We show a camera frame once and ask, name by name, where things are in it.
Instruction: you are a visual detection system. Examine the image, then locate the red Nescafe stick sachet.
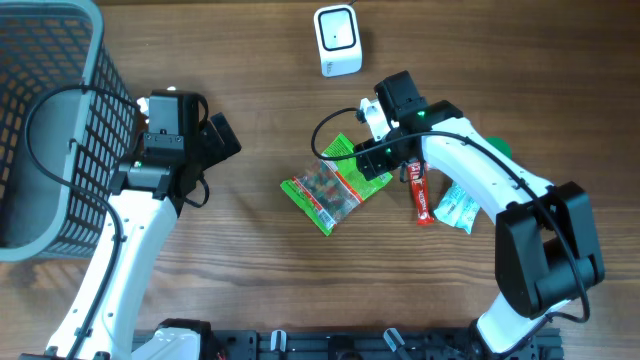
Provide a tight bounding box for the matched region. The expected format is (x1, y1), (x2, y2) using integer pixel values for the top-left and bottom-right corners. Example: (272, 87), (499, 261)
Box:
(408, 162), (435, 226)

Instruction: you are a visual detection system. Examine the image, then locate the green gummy candy bag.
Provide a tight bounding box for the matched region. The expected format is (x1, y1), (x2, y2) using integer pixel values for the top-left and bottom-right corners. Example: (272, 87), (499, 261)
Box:
(280, 158), (393, 236)

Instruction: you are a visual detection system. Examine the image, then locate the mint green wipes packet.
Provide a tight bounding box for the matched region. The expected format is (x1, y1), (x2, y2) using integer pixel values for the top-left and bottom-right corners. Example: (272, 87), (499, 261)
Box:
(434, 183), (480, 234)

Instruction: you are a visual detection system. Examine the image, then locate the jar with green lid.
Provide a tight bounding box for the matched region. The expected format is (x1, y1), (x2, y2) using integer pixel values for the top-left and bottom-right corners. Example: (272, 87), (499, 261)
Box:
(486, 137), (512, 159)

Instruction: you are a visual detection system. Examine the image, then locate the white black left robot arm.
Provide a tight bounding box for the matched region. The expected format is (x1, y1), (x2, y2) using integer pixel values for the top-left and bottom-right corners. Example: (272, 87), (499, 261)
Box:
(30, 90), (241, 359)

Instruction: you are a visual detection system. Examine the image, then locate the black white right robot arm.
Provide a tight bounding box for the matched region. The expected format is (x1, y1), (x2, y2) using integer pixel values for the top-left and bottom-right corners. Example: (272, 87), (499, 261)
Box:
(355, 71), (605, 359)

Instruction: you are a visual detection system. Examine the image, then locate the white barcode scanner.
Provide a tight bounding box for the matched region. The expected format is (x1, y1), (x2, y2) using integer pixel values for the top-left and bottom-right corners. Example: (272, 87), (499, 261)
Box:
(313, 4), (363, 78)

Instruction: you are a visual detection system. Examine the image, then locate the grey plastic mesh basket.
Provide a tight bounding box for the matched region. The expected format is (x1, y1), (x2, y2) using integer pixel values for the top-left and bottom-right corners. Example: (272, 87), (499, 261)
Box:
(1, 1), (137, 262)

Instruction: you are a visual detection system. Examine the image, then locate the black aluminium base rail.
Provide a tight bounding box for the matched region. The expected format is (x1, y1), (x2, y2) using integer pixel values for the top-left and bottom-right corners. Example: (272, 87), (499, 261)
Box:
(132, 327), (565, 360)

